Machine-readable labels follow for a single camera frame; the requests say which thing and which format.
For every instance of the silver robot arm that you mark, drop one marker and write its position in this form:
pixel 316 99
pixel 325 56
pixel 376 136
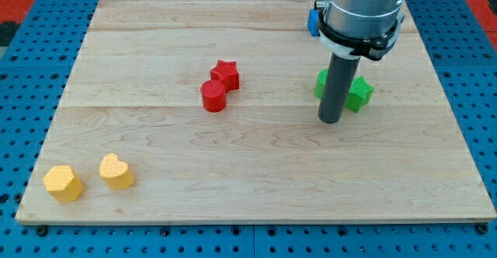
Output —
pixel 352 29

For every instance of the red star block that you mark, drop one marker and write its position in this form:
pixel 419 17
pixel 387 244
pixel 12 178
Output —
pixel 227 73

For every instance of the green star block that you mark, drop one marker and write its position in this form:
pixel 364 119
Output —
pixel 360 93

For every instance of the red cylinder block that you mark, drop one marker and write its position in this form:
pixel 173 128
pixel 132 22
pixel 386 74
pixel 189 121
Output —
pixel 213 95

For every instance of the wooden board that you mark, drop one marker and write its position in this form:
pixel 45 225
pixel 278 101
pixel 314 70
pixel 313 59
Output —
pixel 266 158

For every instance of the green round block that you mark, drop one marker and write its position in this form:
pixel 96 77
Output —
pixel 320 83

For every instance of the blue block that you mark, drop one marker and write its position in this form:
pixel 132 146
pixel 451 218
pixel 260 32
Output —
pixel 313 22

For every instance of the yellow heart block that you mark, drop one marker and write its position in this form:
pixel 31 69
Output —
pixel 116 174

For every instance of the yellow hexagon block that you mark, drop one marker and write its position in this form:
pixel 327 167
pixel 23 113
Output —
pixel 62 183

